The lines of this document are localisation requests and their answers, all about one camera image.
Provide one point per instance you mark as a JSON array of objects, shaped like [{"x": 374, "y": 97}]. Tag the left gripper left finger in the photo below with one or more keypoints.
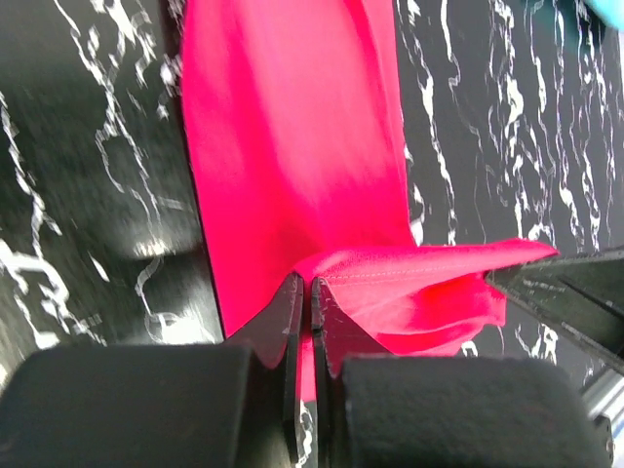
[{"x": 232, "y": 404}]

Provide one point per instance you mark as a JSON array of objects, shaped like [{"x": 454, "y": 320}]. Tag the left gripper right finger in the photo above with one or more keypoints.
[{"x": 376, "y": 409}]

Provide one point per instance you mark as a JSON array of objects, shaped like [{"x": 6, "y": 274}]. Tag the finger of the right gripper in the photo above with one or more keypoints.
[{"x": 578, "y": 296}]

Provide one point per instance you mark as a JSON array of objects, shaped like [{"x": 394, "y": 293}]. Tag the red t shirt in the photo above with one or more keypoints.
[{"x": 293, "y": 117}]

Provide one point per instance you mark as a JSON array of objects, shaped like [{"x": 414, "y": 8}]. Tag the folded light blue t shirt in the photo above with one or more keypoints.
[{"x": 611, "y": 12}]

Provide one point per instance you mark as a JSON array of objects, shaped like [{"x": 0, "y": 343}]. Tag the white slotted cable duct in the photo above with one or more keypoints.
[{"x": 603, "y": 396}]

